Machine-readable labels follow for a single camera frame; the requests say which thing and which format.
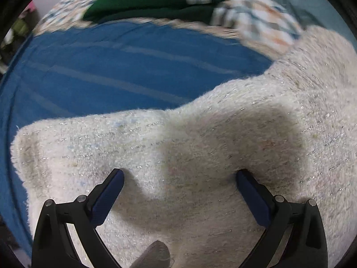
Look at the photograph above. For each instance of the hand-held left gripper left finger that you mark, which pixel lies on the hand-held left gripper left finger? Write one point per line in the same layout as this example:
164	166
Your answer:
107	198

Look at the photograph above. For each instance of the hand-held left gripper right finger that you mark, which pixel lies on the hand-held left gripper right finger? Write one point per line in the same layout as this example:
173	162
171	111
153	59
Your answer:
252	198

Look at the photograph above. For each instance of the blue and plaid bed cover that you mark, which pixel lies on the blue and plaid bed cover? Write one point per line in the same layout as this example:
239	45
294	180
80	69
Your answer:
111	61

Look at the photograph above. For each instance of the pile of hanging clothes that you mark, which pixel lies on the pile of hanging clothes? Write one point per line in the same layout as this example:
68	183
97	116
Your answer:
21	28

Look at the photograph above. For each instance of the teal blanket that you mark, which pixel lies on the teal blanket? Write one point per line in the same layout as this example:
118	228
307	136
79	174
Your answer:
306	2

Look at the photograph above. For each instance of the white tweed jacket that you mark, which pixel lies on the white tweed jacket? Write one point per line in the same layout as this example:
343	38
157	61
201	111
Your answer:
223	145

